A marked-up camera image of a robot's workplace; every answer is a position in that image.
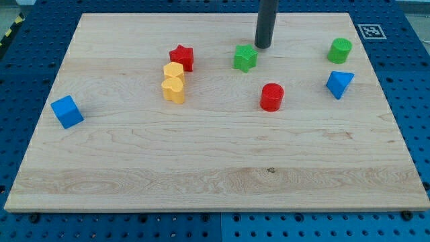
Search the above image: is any blue cube block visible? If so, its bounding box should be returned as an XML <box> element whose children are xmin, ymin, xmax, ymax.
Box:
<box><xmin>50</xmin><ymin>95</ymin><xmax>84</xmax><ymax>129</ymax></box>

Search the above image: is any light wooden board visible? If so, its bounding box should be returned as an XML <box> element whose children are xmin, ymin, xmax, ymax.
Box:
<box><xmin>5</xmin><ymin>13</ymin><xmax>429</xmax><ymax>213</ymax></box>

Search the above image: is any blue triangle block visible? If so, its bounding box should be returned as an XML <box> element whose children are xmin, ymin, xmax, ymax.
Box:
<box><xmin>326</xmin><ymin>71</ymin><xmax>355</xmax><ymax>99</ymax></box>

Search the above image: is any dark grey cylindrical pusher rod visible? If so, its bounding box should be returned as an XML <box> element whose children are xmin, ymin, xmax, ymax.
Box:
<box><xmin>255</xmin><ymin>0</ymin><xmax>279</xmax><ymax>49</ymax></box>

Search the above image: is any red star block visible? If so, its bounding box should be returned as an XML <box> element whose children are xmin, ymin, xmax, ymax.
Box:
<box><xmin>169</xmin><ymin>44</ymin><xmax>194</xmax><ymax>72</ymax></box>

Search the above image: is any yellow pentagon block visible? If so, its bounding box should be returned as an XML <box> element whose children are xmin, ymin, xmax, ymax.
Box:
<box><xmin>163</xmin><ymin>62</ymin><xmax>185</xmax><ymax>84</ymax></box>

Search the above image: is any green star block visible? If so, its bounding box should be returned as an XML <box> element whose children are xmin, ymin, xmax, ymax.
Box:
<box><xmin>233</xmin><ymin>44</ymin><xmax>258</xmax><ymax>73</ymax></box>

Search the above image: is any yellow heart block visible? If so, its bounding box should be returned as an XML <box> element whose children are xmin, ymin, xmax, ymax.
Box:
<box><xmin>161</xmin><ymin>77</ymin><xmax>185</xmax><ymax>104</ymax></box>

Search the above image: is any white fiducial marker tag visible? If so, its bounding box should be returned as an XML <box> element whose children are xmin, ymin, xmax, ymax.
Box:
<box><xmin>357</xmin><ymin>24</ymin><xmax>386</xmax><ymax>40</ymax></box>

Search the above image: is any red cylinder block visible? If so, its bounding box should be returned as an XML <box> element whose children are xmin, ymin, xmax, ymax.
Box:
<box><xmin>260</xmin><ymin>83</ymin><xmax>284</xmax><ymax>112</ymax></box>

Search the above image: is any green cylinder block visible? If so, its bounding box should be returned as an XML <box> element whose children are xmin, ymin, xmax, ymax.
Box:
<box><xmin>327</xmin><ymin>38</ymin><xmax>353</xmax><ymax>64</ymax></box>

